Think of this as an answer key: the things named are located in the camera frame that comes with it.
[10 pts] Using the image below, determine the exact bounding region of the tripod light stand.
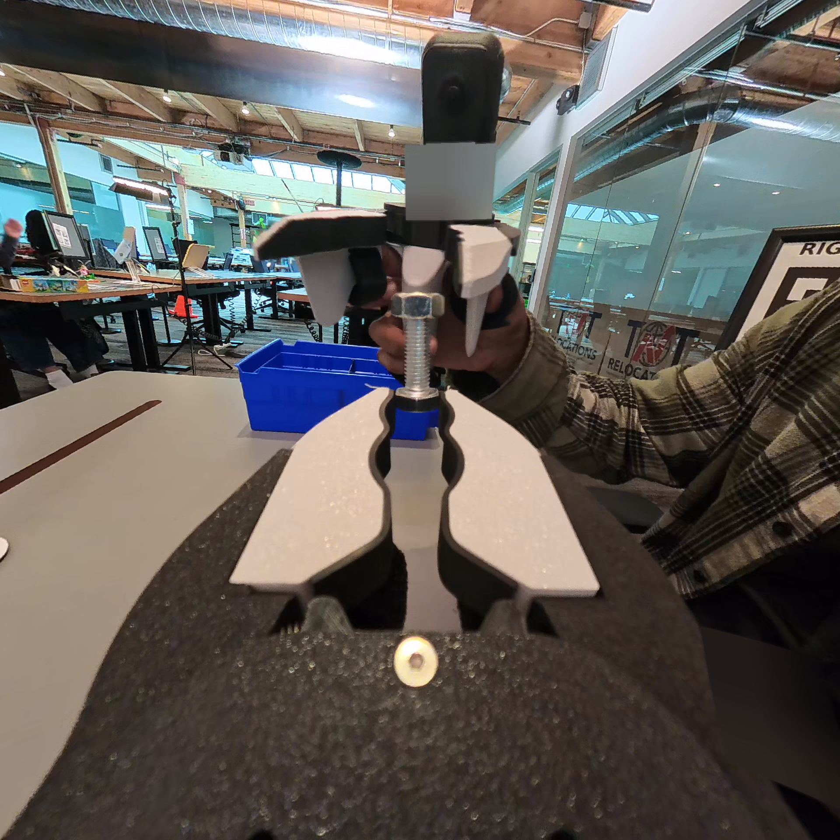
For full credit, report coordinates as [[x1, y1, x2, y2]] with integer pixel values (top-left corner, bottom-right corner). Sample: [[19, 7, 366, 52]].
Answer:
[[108, 176, 234, 375]]

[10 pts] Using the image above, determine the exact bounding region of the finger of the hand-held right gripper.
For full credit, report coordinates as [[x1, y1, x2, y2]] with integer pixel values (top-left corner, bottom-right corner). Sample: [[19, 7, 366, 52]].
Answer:
[[450, 222, 515, 299], [303, 255, 360, 327]]

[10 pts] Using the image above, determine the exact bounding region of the person's right hand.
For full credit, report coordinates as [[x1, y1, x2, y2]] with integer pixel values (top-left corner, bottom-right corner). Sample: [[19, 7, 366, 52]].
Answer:
[[369, 259, 534, 396]]

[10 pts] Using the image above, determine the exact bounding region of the colourful toy box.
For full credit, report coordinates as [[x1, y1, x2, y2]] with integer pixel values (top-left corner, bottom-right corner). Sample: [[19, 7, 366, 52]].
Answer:
[[0, 274, 89, 294]]

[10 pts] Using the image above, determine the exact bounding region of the black framed sign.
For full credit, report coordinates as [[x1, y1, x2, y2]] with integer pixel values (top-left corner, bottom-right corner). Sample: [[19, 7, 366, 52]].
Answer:
[[718, 225, 840, 349]]

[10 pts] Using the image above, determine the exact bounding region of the black round lamp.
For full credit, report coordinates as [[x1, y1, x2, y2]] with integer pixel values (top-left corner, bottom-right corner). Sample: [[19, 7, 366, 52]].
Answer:
[[316, 150, 362, 207]]

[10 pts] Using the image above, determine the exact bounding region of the steel hex bolt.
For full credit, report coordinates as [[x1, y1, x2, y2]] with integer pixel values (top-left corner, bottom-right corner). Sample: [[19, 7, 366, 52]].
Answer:
[[389, 290, 447, 395]]

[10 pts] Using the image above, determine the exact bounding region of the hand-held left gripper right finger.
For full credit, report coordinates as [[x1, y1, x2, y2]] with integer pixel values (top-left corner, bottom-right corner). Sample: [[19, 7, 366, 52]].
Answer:
[[437, 388, 601, 601]]

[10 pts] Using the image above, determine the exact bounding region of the silver air duct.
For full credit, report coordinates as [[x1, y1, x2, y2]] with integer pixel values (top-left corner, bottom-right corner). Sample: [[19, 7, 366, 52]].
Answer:
[[0, 0, 427, 73]]

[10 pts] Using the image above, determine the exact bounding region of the wooden desk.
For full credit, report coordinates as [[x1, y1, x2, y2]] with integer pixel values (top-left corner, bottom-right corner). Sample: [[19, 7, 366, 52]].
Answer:
[[0, 282, 181, 371], [92, 268, 303, 329]]

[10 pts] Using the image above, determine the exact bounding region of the blue plastic bin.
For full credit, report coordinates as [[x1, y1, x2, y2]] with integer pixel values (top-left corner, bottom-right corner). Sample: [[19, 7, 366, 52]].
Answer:
[[236, 338, 441, 441]]

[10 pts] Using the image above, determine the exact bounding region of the person's right forearm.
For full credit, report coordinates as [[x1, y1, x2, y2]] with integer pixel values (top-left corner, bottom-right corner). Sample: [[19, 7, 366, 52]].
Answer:
[[479, 279, 840, 490]]

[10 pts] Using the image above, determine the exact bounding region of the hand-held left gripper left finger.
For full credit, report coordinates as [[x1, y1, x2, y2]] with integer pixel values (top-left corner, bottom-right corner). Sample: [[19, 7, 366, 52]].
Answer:
[[230, 387, 395, 595]]

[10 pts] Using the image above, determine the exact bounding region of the person's plaid shirt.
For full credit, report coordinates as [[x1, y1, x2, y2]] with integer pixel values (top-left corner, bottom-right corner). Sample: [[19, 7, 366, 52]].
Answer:
[[640, 420, 840, 601]]

